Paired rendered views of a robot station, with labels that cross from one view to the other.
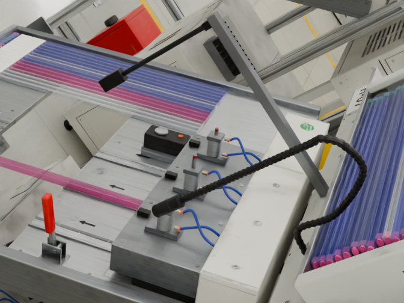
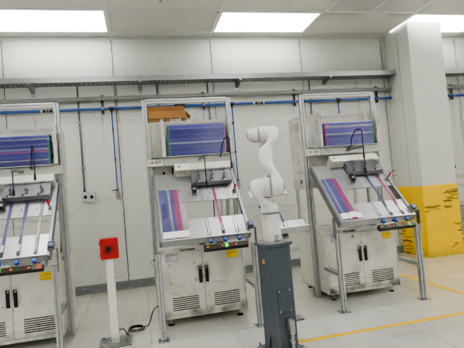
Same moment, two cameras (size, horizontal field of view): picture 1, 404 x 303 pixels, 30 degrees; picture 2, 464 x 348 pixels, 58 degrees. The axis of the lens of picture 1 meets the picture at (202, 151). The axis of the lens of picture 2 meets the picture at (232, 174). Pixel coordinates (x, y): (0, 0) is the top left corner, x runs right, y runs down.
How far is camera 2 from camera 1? 3.57 m
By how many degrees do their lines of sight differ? 88
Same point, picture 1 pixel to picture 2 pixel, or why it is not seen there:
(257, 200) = (209, 166)
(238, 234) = (219, 165)
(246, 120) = (168, 185)
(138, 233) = (227, 177)
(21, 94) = (191, 222)
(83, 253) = (229, 188)
